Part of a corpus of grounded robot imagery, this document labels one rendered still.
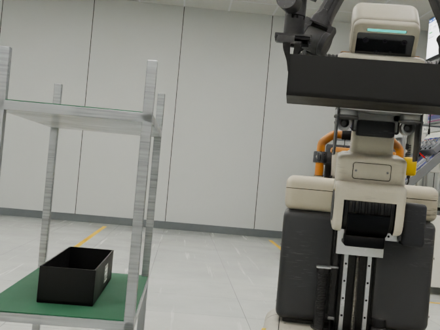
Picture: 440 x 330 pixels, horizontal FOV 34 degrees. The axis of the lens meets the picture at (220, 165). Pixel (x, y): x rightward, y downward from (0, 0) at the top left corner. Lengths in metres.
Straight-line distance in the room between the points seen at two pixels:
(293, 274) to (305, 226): 0.18
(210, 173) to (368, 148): 7.32
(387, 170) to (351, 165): 0.11
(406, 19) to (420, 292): 0.95
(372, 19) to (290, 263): 0.90
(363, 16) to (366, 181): 0.52
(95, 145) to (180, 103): 1.26
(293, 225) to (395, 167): 0.46
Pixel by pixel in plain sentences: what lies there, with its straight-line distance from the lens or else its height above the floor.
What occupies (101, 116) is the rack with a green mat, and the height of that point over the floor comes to 0.93.
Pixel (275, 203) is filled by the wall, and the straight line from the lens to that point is 9.70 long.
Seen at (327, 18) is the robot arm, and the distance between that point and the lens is 2.29.
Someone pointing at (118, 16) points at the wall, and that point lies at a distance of 9.86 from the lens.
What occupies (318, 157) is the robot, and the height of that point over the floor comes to 0.89.
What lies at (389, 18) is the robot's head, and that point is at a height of 1.33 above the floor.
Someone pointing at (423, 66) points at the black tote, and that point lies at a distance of 1.97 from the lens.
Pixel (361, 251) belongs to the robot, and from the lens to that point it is 2.51.
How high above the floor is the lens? 0.79
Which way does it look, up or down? 1 degrees up
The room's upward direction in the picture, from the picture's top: 5 degrees clockwise
